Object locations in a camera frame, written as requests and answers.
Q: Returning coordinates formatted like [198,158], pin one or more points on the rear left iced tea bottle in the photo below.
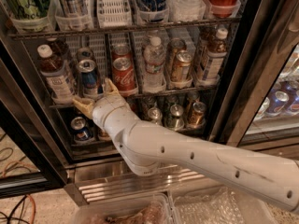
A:
[59,47]

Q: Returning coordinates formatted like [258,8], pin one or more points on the rear gold can middle shelf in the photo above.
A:
[174,46]

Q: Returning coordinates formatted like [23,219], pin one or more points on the front silver can bottom shelf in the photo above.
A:
[155,115]

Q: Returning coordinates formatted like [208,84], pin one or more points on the green can shelf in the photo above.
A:
[175,118]
[29,9]

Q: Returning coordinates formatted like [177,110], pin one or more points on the front left iced tea bottle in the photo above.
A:
[57,75]

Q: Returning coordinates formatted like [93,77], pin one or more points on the empty white basket top shelf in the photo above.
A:
[114,13]

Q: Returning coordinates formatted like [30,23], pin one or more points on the iced tea bottle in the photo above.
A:
[213,55]
[59,47]
[205,33]
[57,75]

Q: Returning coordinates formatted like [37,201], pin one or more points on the red bull can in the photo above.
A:
[89,77]
[85,54]

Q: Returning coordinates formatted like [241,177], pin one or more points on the left clear plastic bin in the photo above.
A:
[150,208]

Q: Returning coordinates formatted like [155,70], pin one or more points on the front right iced tea bottle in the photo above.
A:
[213,55]

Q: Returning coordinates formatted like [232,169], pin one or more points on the front orange can bottom shelf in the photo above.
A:
[196,113]

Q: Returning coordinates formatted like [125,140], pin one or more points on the front green can bottom shelf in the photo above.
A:
[175,118]

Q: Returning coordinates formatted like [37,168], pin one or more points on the front gold can bottom shelf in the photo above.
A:
[102,134]

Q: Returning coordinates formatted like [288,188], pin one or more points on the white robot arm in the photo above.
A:
[145,145]

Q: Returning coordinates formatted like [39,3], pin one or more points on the rear right iced tea bottle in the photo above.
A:
[205,33]

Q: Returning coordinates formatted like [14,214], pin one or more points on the clear water bottle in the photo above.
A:
[154,60]

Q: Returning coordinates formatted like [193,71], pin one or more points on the front gold can middle shelf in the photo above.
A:
[181,66]

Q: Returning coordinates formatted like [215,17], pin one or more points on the clear plastic bin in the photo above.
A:
[217,205]
[150,208]

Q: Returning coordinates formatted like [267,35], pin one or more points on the green can top shelf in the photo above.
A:
[29,9]

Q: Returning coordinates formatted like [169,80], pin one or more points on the clear bottle top shelf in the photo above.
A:
[186,10]

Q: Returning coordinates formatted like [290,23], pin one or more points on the front pepsi can bottom shelf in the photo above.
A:
[80,129]

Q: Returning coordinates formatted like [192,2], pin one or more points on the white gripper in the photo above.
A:
[105,106]

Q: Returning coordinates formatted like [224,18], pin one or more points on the rear coca-cola can middle shelf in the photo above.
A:
[121,50]

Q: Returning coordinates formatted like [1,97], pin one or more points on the steel fridge bottom grille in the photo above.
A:
[98,181]

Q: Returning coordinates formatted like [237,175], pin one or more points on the pepsi cans behind right door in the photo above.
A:
[282,99]

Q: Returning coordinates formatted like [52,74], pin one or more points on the right clear plastic bin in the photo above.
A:
[217,205]

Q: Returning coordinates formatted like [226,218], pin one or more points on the right fridge glass door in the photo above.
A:
[273,38]

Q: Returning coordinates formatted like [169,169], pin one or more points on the gold can shelf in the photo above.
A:
[181,66]
[174,46]
[102,134]

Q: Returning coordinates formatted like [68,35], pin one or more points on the front coca-cola can middle shelf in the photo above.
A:
[123,74]

